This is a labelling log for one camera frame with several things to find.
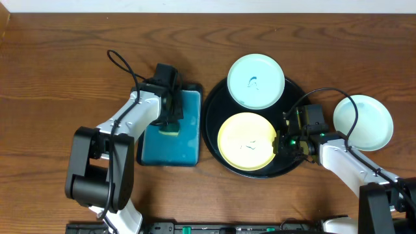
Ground round black tray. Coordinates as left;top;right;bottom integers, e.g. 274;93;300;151
201;77;305;179

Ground black cable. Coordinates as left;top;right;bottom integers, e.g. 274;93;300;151
282;87;416;209
97;49;153;233

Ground light blue plate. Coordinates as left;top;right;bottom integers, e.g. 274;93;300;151
227;53;285;110
333;95;394;151

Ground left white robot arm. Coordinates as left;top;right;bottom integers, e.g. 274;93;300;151
64;83;182;233

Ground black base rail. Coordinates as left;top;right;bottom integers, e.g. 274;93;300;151
65;222;324;234

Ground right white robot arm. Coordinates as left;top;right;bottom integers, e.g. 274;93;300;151
272;132;415;233

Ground right black cable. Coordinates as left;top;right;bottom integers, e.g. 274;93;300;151
282;87;416;209

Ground green yellow sponge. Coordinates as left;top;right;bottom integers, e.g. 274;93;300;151
159;122;180;136

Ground left black cable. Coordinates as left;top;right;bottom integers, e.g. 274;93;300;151
97;49;153;233

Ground yellow plate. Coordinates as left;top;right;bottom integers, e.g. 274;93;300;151
217;112;277;171

